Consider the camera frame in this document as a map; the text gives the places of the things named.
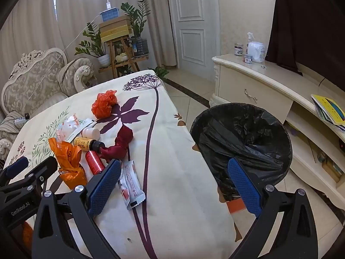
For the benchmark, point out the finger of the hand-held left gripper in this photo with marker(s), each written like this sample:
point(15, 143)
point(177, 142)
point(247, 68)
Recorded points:
point(40, 171)
point(17, 165)

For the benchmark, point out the ornate beige armchair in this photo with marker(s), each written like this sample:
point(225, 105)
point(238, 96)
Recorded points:
point(32, 81)

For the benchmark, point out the white red snack wrapper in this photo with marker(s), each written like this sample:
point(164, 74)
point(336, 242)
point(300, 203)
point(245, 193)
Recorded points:
point(130, 186)

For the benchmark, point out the white pill bottle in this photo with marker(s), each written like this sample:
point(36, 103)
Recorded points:
point(90, 132)

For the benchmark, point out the cream cabinet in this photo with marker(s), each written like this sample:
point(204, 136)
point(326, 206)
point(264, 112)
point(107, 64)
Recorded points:
point(269, 83)

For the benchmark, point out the small jar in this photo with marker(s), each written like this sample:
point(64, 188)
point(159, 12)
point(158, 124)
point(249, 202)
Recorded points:
point(248, 58)

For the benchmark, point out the clear plastic packet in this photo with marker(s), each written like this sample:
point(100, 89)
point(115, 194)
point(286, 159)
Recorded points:
point(66, 126)

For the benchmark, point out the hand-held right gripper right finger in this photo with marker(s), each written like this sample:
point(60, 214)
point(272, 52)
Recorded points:
point(244, 186)

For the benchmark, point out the dark red bag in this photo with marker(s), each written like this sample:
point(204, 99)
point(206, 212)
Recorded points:
point(122, 141)

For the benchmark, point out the beige flat box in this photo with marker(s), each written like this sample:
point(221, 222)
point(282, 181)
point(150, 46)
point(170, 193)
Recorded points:
point(116, 35)

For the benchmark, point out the floral tablecloth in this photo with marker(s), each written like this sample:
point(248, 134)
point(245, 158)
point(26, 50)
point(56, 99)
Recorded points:
point(175, 153)

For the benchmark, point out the blue box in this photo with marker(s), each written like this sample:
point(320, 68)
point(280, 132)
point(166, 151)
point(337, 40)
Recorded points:
point(109, 15)

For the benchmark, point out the brown flat box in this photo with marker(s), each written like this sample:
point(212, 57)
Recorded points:
point(114, 23)

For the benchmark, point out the white power strip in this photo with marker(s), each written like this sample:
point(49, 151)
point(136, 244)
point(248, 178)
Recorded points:
point(20, 121)

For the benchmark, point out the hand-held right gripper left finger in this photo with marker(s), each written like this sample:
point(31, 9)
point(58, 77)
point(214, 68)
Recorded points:
point(103, 187)

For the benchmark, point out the wooden plant stand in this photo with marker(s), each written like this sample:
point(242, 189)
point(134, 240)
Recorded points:
point(110, 51)

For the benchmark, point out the orange fuzzy cloth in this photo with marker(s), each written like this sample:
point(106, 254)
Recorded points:
point(27, 234)

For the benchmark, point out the orange plastic wrapper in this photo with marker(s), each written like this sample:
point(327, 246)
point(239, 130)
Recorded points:
point(70, 167)

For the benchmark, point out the tall green plant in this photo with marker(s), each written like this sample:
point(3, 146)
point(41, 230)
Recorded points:
point(136, 16)

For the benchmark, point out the dish of yellow fruit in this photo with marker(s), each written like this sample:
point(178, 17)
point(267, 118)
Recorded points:
point(121, 57)

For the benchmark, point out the green plant in white pot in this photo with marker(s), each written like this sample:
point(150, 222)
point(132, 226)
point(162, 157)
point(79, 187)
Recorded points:
point(103, 59)

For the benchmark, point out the dark brown curtain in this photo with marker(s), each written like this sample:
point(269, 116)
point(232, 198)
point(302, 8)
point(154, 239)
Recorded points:
point(304, 19)

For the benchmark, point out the trash can with black bag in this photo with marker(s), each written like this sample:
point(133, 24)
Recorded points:
point(242, 129)

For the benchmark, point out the orange plastic bag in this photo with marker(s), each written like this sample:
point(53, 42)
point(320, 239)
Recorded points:
point(103, 105)

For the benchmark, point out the colourful booklets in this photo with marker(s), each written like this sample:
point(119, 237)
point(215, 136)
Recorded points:
point(330, 108)

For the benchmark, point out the white plastic jug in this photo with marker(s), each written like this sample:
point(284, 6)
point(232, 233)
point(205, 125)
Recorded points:
point(256, 52)

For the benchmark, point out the beige curtain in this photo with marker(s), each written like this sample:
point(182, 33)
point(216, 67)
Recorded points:
point(75, 5)

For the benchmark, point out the white panel door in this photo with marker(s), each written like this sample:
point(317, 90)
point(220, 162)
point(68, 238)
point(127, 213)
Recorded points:
point(191, 19)

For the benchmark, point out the white spray bottle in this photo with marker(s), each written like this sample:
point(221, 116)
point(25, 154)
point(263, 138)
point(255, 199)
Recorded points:
point(249, 39)

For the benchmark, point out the small green floor plant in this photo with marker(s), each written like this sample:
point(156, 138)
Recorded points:
point(160, 71)

